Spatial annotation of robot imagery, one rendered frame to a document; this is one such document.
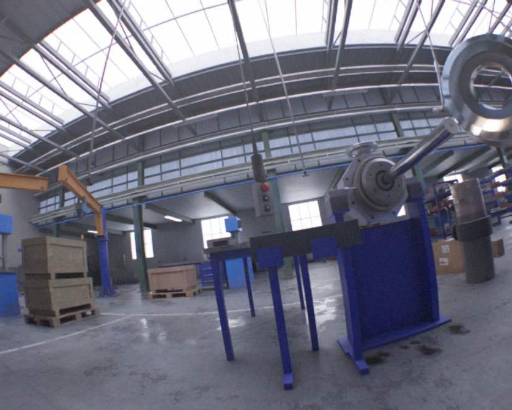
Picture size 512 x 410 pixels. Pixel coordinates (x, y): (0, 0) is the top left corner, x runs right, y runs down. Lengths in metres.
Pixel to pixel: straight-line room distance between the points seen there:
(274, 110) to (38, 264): 8.53
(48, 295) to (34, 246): 0.80
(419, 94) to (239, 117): 7.55
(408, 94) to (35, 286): 12.45
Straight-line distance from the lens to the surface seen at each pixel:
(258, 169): 0.95
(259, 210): 0.91
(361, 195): 1.65
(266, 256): 1.37
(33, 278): 4.51
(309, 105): 9.67
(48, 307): 4.20
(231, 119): 9.63
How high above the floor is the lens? 0.76
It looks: 12 degrees up
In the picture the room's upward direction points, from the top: 9 degrees counter-clockwise
